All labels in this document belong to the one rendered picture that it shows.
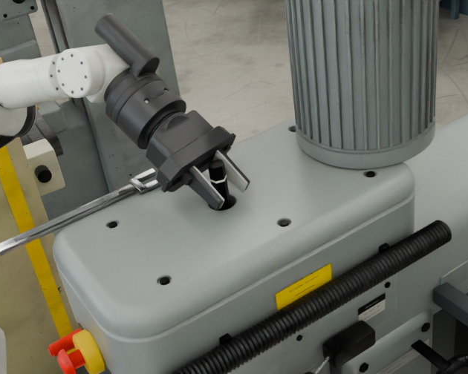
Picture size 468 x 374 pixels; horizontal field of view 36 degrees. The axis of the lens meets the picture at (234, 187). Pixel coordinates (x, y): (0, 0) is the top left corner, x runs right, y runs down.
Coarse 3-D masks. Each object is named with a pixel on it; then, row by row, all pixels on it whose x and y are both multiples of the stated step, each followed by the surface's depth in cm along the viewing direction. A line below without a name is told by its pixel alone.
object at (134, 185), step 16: (144, 176) 102; (112, 192) 99; (128, 192) 99; (144, 192) 99; (80, 208) 97; (96, 208) 97; (48, 224) 95; (64, 224) 95; (16, 240) 93; (32, 240) 93
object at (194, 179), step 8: (192, 168) 91; (184, 176) 92; (192, 176) 91; (200, 176) 91; (192, 184) 92; (200, 184) 91; (208, 184) 91; (200, 192) 92; (208, 192) 91; (216, 192) 91; (208, 200) 92; (216, 200) 90; (216, 208) 91
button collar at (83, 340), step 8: (80, 336) 92; (88, 336) 92; (80, 344) 91; (88, 344) 91; (96, 344) 91; (88, 352) 91; (96, 352) 91; (88, 360) 91; (96, 360) 91; (88, 368) 92; (96, 368) 91; (104, 368) 92
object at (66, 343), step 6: (78, 330) 104; (66, 336) 104; (72, 336) 103; (54, 342) 103; (60, 342) 103; (66, 342) 103; (72, 342) 103; (48, 348) 103; (54, 348) 102; (60, 348) 103; (66, 348) 103; (72, 348) 104; (54, 354) 102
